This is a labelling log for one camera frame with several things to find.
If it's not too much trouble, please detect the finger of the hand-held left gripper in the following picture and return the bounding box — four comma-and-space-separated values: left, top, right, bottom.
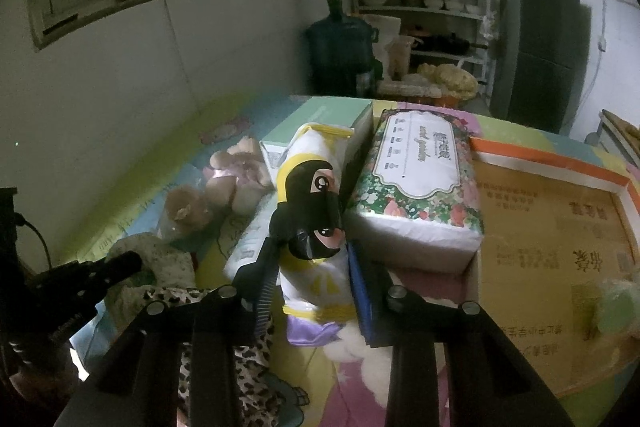
30, 251, 144, 308

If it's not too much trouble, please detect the clear bag with pink plush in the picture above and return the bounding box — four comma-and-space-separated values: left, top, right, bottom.
155, 182, 238, 250

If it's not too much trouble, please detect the black cable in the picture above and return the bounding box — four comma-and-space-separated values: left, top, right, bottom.
14, 212, 53, 270

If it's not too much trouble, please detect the leopard print cloth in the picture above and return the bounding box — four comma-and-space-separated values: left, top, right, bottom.
107, 284, 286, 427

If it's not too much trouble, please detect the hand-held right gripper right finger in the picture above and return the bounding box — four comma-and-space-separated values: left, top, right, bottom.
347, 241, 576, 427

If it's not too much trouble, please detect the person's left hand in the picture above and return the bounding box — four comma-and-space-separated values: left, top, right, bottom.
0, 339, 86, 408

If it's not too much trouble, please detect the cartoon print tissue pack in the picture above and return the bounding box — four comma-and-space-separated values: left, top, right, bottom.
272, 123, 358, 348

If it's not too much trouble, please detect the white lace cloth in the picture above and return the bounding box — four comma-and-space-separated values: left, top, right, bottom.
105, 232, 196, 308

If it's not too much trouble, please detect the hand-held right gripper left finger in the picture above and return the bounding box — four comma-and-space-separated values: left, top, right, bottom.
65, 232, 281, 427

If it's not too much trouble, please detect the mint green carton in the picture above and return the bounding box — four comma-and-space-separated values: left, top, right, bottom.
259, 96, 375, 180

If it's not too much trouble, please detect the floral print tissue pack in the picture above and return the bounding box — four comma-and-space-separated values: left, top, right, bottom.
344, 108, 487, 275

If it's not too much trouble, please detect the orange-edged cardboard box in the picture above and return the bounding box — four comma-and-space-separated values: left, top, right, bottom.
465, 137, 640, 400

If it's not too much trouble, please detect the white sack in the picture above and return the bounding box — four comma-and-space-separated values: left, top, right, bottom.
367, 14, 402, 58

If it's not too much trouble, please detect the clear bag with brown contents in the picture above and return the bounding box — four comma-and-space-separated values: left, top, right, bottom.
385, 36, 418, 80

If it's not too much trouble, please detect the yellow bag in basket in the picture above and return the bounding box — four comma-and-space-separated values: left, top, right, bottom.
417, 63, 480, 102

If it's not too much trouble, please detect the black wok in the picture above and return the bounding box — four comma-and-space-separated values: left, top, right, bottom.
412, 34, 471, 56

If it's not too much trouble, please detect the white and purple plush toy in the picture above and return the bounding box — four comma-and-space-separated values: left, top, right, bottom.
205, 137, 276, 212

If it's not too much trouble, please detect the dark grey refrigerator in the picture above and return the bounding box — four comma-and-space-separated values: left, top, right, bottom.
489, 0, 593, 132

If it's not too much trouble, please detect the pale green soft ball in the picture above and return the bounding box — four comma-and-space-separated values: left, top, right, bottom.
582, 279, 640, 353

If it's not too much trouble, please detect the mint green tissue pack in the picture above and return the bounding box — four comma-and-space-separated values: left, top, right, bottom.
222, 187, 281, 280

